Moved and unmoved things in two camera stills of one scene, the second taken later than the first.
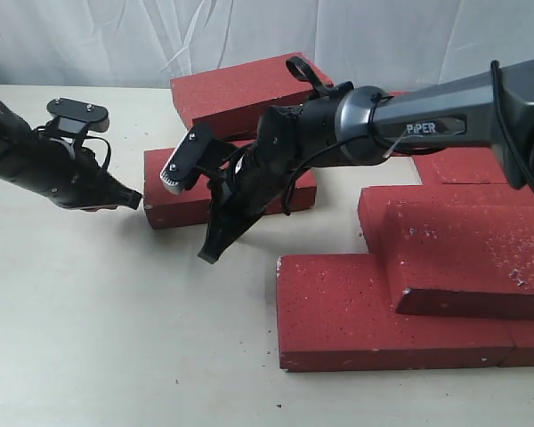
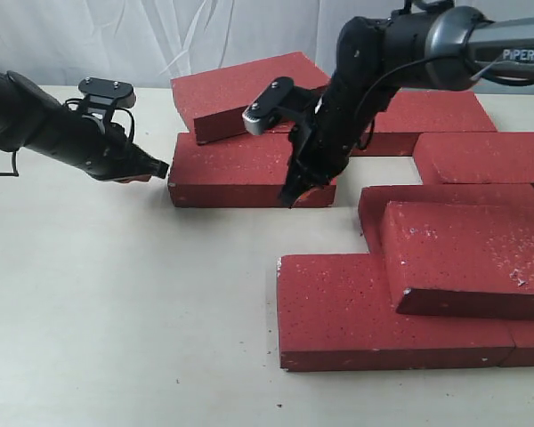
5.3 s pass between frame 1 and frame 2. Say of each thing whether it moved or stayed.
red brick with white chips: stayed
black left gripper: moved
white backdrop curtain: stayed
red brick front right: stayed
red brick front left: stayed
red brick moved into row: moved
